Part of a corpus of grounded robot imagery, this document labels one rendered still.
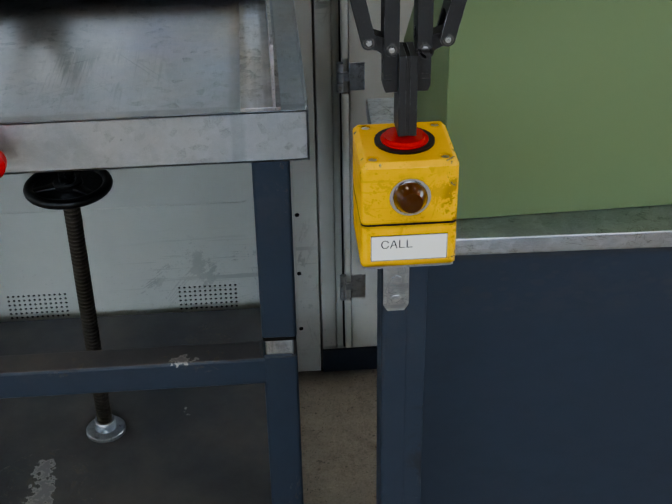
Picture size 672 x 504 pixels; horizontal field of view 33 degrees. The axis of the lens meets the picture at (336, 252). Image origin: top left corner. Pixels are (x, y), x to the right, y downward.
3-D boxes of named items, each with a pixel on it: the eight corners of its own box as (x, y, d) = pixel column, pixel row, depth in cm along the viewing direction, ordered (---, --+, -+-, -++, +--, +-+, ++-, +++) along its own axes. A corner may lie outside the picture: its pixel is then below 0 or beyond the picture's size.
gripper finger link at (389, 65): (398, 32, 89) (360, 34, 89) (398, 92, 91) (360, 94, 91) (396, 25, 90) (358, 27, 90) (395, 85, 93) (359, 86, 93)
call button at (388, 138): (431, 161, 93) (432, 144, 93) (382, 164, 93) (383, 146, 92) (424, 140, 97) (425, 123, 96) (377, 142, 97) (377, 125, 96)
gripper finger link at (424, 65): (414, 24, 90) (451, 22, 90) (413, 84, 93) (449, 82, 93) (416, 31, 89) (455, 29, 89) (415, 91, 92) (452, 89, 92)
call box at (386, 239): (455, 267, 96) (460, 158, 91) (361, 272, 96) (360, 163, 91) (440, 219, 103) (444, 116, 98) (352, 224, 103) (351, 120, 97)
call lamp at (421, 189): (432, 222, 92) (434, 184, 91) (391, 224, 92) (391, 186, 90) (430, 213, 94) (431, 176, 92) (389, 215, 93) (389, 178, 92)
